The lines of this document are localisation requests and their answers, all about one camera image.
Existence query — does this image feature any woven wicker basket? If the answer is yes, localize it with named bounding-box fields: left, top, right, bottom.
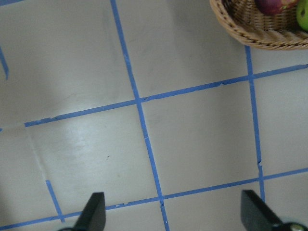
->
left=209, top=0, right=308, bottom=51

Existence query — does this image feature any dark red apple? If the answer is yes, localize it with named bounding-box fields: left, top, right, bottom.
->
left=255, top=0, right=298, bottom=15

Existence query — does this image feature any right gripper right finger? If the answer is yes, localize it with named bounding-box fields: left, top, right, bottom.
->
left=241, top=190, right=283, bottom=231

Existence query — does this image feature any green apple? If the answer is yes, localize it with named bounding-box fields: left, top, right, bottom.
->
left=296, top=0, right=308, bottom=31

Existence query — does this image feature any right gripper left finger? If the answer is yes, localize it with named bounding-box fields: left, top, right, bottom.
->
left=73, top=192, right=106, bottom=231

